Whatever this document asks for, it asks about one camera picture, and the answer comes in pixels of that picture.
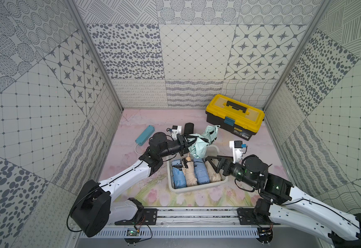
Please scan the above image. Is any white plastic storage box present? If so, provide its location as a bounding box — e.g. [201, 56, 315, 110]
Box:
[167, 145, 228, 193]

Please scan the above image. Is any beige umbrella wooden handle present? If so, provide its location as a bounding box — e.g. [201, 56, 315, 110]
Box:
[182, 157, 198, 187]

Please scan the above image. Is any teal power strip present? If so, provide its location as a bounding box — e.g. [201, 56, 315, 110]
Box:
[136, 125, 155, 146]

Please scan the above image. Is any small light blue umbrella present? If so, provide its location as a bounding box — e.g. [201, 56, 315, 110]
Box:
[193, 158, 210, 185]

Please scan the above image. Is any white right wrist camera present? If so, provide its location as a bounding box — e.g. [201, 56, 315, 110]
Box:
[229, 141, 247, 163]

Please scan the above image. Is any black folded umbrella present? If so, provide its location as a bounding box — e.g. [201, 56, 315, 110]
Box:
[183, 123, 194, 135]

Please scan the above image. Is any mint green umbrella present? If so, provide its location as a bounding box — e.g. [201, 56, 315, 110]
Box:
[187, 125, 220, 159]

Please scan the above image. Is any yellow black tool box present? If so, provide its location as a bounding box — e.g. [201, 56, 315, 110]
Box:
[206, 94, 265, 141]

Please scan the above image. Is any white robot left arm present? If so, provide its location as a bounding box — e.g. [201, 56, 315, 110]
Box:
[67, 132, 197, 238]

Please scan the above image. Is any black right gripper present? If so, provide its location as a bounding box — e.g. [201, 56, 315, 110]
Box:
[208, 154, 259, 190]

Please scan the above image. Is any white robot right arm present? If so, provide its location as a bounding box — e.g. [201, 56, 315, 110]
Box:
[206, 155, 361, 248]

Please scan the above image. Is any aluminium rail with mounts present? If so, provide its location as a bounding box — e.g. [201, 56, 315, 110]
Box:
[70, 207, 323, 244]

